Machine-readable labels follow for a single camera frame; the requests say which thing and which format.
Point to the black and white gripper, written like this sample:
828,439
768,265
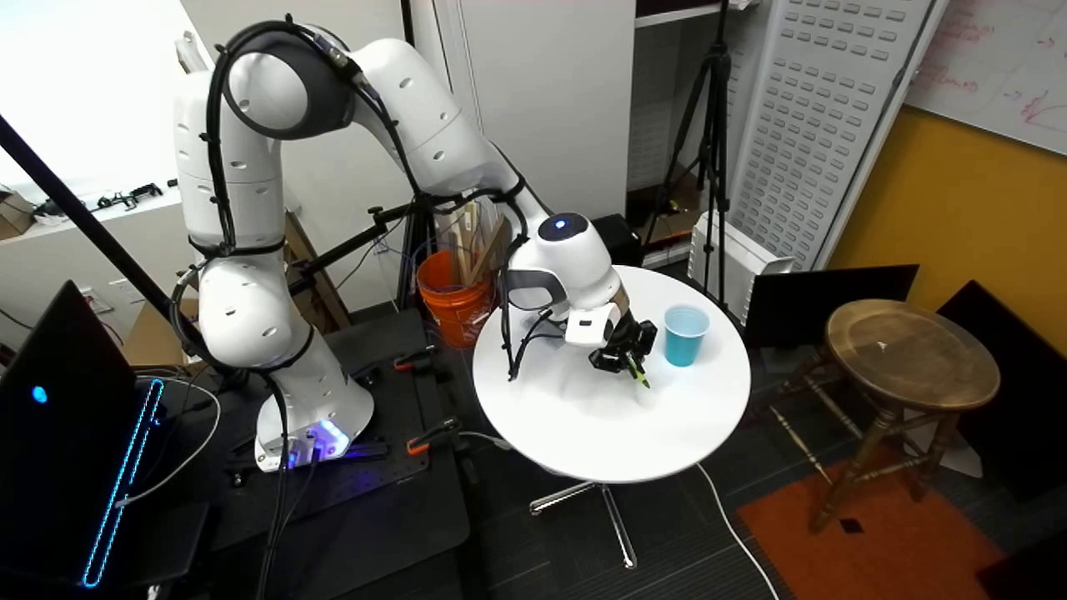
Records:
614,340

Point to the green pen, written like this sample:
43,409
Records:
640,378

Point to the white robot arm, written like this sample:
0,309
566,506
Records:
289,119

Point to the blue plastic cup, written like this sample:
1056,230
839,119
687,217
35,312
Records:
683,333

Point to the round white table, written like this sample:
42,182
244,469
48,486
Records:
600,427

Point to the black box on floor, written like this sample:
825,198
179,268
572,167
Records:
619,237

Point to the orange bucket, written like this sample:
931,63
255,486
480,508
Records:
456,295

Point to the wooden sticks in bucket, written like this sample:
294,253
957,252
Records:
473,230

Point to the round brass stool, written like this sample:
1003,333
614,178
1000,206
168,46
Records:
921,372

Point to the orange floor mat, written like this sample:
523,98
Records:
882,543

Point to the white perforated cabinet door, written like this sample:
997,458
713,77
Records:
828,89

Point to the black computer with blue light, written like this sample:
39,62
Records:
78,431

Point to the black panel by wall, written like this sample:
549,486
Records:
795,309

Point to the black camera tripod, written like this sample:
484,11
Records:
702,149

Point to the whiteboard on wall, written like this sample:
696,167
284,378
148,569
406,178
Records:
1000,69

